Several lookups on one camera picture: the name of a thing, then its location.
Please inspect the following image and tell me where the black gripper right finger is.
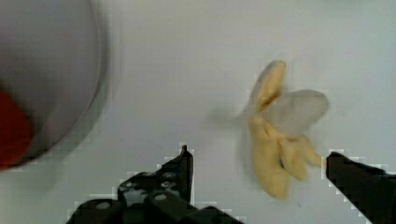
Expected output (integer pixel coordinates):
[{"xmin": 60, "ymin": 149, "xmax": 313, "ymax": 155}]
[{"xmin": 326, "ymin": 152, "xmax": 396, "ymax": 224}]

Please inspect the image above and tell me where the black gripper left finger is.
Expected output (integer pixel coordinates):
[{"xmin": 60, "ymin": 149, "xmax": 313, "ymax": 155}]
[{"xmin": 66, "ymin": 146, "xmax": 244, "ymax": 224}]

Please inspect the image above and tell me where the yellow peeled toy banana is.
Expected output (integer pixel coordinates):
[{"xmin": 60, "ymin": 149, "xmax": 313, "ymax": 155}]
[{"xmin": 247, "ymin": 61, "xmax": 330, "ymax": 200}]

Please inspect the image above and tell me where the red plush ketchup bottle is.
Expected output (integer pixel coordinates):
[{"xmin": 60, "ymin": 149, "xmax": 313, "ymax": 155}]
[{"xmin": 0, "ymin": 91, "xmax": 31, "ymax": 170}]

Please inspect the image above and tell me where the grey oval plate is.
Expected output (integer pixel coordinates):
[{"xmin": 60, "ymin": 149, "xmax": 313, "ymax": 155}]
[{"xmin": 0, "ymin": 0, "xmax": 105, "ymax": 167}]

